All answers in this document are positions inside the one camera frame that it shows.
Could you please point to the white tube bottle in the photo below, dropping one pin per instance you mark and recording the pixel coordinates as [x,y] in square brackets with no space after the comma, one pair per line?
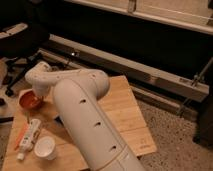
[29,138]

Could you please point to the wooden bamboo table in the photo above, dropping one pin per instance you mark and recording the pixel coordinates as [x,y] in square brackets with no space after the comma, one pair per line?
[121,108]

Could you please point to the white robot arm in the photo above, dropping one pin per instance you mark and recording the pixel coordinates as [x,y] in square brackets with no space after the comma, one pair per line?
[75,94]

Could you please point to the red ceramic bowl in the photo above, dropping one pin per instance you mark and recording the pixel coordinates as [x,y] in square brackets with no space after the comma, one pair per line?
[30,101]

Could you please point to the blue sponge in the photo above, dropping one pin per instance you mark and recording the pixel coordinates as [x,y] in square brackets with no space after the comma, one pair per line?
[58,120]

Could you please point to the black office chair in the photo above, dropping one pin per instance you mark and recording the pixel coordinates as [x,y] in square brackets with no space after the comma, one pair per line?
[21,36]

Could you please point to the white upper ledge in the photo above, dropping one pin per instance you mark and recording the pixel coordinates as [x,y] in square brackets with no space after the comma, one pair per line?
[190,14]

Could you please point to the metal floor rail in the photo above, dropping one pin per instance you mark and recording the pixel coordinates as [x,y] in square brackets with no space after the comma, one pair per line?
[166,90]

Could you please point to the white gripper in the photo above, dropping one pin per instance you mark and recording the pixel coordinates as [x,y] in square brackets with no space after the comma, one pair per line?
[41,90]

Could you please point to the orange marker pen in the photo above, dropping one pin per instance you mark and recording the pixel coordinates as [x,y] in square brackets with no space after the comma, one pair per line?
[20,136]

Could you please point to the white paper cup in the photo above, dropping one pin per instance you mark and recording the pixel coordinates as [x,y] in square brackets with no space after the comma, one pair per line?
[45,148]

